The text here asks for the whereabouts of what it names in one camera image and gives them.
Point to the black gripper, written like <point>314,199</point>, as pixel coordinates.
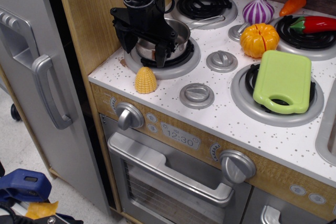
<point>144,20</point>

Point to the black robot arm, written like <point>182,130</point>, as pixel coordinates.
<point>145,19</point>

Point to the small silver pan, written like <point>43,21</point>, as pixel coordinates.
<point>146,50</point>

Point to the yellow toy corn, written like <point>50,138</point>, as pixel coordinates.
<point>145,81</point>

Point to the front left stove burner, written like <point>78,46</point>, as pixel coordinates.
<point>133,62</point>

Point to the stove burner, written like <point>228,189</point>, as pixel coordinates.
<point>205,14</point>
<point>242,87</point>
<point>133,62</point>
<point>316,46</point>

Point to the back left stove burner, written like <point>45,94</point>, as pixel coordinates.
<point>205,14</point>

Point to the front right stove burner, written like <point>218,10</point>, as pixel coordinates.
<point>242,87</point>

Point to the back right stove burner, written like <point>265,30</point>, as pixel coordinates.
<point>316,46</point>

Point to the left silver oven dial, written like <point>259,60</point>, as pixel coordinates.
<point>128,116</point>

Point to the silver oven dial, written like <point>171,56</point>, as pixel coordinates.
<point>236,166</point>
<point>128,116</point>

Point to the silver stovetop knob front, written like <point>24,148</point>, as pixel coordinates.
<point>197,96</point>

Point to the silver stovetop knob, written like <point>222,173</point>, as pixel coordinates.
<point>236,31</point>
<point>222,61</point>
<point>197,96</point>

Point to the silver stovetop knob centre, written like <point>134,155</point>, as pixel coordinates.
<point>222,61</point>

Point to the oven clock display panel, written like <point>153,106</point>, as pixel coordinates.
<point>180,136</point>

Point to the silver stovetop knob back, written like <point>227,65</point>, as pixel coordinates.
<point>236,31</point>

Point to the orange toy pumpkin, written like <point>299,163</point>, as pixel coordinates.
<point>259,38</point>

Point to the silver toy fridge door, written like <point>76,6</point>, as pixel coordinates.
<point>29,29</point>

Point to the purple white toy onion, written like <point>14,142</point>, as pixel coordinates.
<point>258,11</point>

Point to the silver oven door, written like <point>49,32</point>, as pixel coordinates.
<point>159,184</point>

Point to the green toy cutting board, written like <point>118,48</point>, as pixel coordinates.
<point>283,82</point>

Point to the black caster wheel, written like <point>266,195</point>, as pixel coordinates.
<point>15,114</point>

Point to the right silver oven dial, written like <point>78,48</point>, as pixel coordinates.
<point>236,166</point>

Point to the orange toy carrot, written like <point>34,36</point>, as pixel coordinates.
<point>291,6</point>

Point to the red toy chili pepper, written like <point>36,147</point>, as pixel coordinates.
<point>313,24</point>

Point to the blue clamp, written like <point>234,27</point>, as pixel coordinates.
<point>25,185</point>

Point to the yellow tape piece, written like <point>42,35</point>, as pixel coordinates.
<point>38,210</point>

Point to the silver lower cabinet door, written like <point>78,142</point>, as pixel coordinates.
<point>265,208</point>

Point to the silver toy sink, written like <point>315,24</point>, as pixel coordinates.
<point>325,141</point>

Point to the silver fridge door handle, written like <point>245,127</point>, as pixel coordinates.
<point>55,88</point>

